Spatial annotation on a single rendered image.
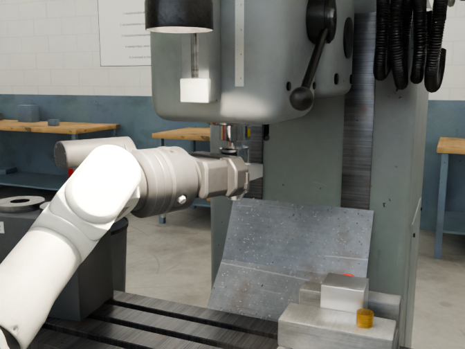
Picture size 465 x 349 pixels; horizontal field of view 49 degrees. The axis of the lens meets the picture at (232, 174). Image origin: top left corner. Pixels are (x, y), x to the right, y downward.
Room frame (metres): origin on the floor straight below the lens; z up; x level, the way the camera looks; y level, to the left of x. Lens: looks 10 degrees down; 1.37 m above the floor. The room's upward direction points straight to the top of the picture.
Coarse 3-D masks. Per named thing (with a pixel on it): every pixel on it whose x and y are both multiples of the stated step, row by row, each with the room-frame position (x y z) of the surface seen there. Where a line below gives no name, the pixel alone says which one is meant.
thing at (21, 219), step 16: (0, 208) 0.91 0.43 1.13; (16, 208) 0.91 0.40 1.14; (32, 208) 0.92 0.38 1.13; (0, 224) 0.89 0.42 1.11; (16, 224) 0.88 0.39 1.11; (32, 224) 0.87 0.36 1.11; (0, 240) 0.89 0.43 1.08; (16, 240) 0.88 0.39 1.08; (0, 256) 0.90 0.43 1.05; (96, 256) 0.91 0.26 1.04; (80, 272) 0.86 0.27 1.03; (96, 272) 0.91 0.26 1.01; (112, 272) 0.96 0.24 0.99; (64, 288) 0.86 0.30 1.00; (80, 288) 0.85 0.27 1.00; (96, 288) 0.90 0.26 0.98; (112, 288) 0.96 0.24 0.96; (64, 304) 0.86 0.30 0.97; (80, 304) 0.85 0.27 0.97; (96, 304) 0.90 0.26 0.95; (80, 320) 0.85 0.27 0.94
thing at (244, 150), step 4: (220, 148) 0.75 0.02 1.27; (224, 148) 0.75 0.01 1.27; (228, 148) 0.74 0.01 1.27; (232, 148) 0.74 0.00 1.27; (236, 148) 0.74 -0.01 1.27; (240, 148) 0.74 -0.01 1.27; (244, 148) 0.74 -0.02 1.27; (248, 148) 0.75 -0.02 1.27; (220, 152) 0.75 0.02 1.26; (224, 152) 0.74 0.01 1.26; (228, 152) 0.74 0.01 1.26; (232, 152) 0.74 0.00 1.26; (236, 152) 0.74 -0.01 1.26; (240, 152) 0.74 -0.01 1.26; (244, 152) 0.74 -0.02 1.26; (248, 152) 0.75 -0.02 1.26
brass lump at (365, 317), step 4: (364, 308) 0.64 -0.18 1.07; (356, 312) 0.63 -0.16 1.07; (360, 312) 0.62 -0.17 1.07; (364, 312) 0.62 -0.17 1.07; (368, 312) 0.62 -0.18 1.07; (372, 312) 0.62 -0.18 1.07; (356, 316) 0.63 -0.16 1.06; (360, 316) 0.62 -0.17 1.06; (364, 316) 0.61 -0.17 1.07; (368, 316) 0.61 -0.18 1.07; (372, 316) 0.62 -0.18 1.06; (356, 320) 0.62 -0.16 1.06; (360, 320) 0.62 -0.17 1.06; (364, 320) 0.61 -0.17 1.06; (368, 320) 0.61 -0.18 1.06; (372, 320) 0.62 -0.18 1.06; (356, 324) 0.62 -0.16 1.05; (360, 324) 0.62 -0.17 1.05; (364, 324) 0.61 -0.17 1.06; (368, 324) 0.61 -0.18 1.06; (372, 324) 0.62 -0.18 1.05
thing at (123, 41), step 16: (112, 0) 5.92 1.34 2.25; (128, 0) 5.84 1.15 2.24; (144, 0) 5.76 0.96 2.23; (112, 16) 5.93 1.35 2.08; (128, 16) 5.84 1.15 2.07; (144, 16) 5.76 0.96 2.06; (112, 32) 5.93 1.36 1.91; (128, 32) 5.85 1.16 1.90; (144, 32) 5.76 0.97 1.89; (112, 48) 5.93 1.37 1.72; (128, 48) 5.85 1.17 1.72; (144, 48) 5.76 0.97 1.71; (112, 64) 5.94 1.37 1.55; (128, 64) 5.85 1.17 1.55; (144, 64) 5.77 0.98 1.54
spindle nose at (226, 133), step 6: (222, 126) 0.75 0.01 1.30; (228, 126) 0.74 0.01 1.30; (234, 126) 0.74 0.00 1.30; (240, 126) 0.74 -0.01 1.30; (246, 126) 0.74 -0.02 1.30; (222, 132) 0.75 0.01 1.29; (228, 132) 0.74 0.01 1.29; (234, 132) 0.74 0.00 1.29; (240, 132) 0.74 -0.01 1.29; (246, 132) 0.74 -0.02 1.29; (222, 138) 0.75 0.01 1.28; (228, 138) 0.74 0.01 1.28; (234, 138) 0.74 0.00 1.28; (240, 138) 0.74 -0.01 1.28; (246, 138) 0.74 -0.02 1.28
